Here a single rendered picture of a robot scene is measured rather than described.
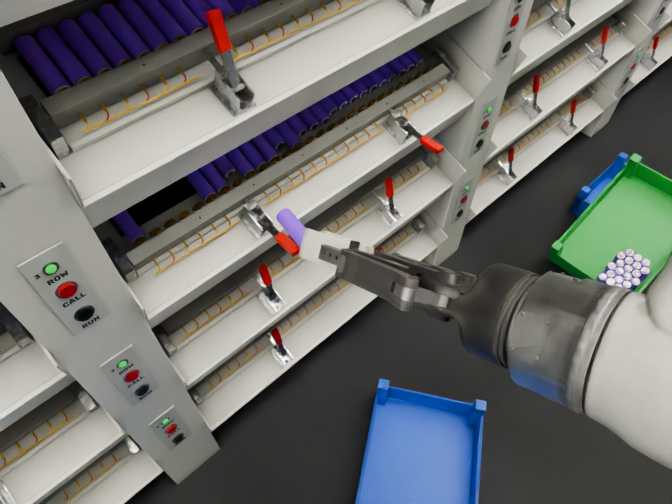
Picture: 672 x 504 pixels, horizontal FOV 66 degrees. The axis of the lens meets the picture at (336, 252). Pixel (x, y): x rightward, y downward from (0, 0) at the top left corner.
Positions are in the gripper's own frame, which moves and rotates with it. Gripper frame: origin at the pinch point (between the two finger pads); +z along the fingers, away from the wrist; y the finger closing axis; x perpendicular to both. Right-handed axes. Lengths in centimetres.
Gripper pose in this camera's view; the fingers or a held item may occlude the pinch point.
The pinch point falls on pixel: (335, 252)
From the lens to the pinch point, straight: 52.2
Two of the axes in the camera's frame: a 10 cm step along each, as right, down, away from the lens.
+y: -6.6, -0.6, -7.5
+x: -2.3, 9.6, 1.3
